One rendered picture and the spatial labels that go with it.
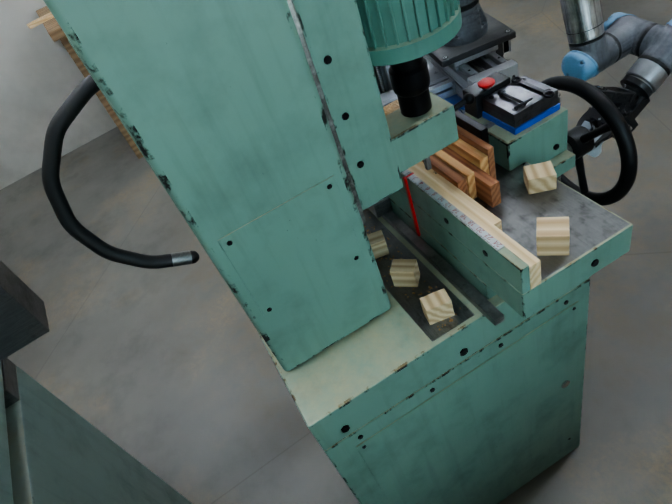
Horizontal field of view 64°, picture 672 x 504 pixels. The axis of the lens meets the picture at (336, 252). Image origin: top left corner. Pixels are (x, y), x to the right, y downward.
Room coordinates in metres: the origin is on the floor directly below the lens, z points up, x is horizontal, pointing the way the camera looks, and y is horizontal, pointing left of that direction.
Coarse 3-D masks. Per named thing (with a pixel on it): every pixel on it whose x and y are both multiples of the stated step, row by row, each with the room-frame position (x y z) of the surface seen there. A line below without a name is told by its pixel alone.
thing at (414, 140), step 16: (432, 96) 0.78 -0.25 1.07; (400, 112) 0.77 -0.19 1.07; (432, 112) 0.73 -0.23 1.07; (448, 112) 0.73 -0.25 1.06; (400, 128) 0.73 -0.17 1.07; (416, 128) 0.72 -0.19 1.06; (432, 128) 0.72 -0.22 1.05; (448, 128) 0.73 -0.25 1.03; (400, 144) 0.71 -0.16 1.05; (416, 144) 0.71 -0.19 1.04; (432, 144) 0.72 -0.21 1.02; (448, 144) 0.73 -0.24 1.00; (400, 160) 0.71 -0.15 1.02; (416, 160) 0.71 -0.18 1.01
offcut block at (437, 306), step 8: (424, 296) 0.58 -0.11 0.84; (432, 296) 0.57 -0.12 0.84; (440, 296) 0.56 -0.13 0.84; (448, 296) 0.56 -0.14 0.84; (424, 304) 0.56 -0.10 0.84; (432, 304) 0.56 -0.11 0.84; (440, 304) 0.55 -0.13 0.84; (448, 304) 0.55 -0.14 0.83; (424, 312) 0.57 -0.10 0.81; (432, 312) 0.55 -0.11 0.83; (440, 312) 0.55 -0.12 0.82; (448, 312) 0.55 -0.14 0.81; (432, 320) 0.55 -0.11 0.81; (440, 320) 0.55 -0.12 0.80
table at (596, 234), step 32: (512, 192) 0.67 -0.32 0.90; (544, 192) 0.64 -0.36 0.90; (576, 192) 0.61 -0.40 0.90; (512, 224) 0.60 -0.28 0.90; (576, 224) 0.55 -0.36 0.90; (608, 224) 0.52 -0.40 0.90; (544, 256) 0.51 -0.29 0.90; (576, 256) 0.49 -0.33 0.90; (608, 256) 0.49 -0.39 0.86; (512, 288) 0.48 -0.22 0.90; (544, 288) 0.47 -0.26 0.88
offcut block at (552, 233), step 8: (544, 224) 0.53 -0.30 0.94; (552, 224) 0.53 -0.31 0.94; (560, 224) 0.52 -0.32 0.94; (568, 224) 0.52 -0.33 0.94; (536, 232) 0.53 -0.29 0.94; (544, 232) 0.52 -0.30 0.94; (552, 232) 0.51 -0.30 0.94; (560, 232) 0.51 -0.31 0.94; (568, 232) 0.50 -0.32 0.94; (536, 240) 0.52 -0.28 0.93; (544, 240) 0.51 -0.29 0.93; (552, 240) 0.51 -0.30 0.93; (560, 240) 0.50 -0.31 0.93; (568, 240) 0.50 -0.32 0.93; (544, 248) 0.51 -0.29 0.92; (552, 248) 0.51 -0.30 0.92; (560, 248) 0.50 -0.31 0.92; (568, 248) 0.50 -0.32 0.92
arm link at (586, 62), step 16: (560, 0) 1.07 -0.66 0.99; (576, 0) 1.03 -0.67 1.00; (592, 0) 1.02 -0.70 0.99; (576, 16) 1.03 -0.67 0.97; (592, 16) 1.01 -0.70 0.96; (576, 32) 1.02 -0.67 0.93; (592, 32) 1.00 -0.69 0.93; (576, 48) 1.02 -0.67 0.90; (592, 48) 1.00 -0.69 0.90; (608, 48) 1.00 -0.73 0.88; (576, 64) 1.00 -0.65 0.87; (592, 64) 0.98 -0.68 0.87; (608, 64) 0.99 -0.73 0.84
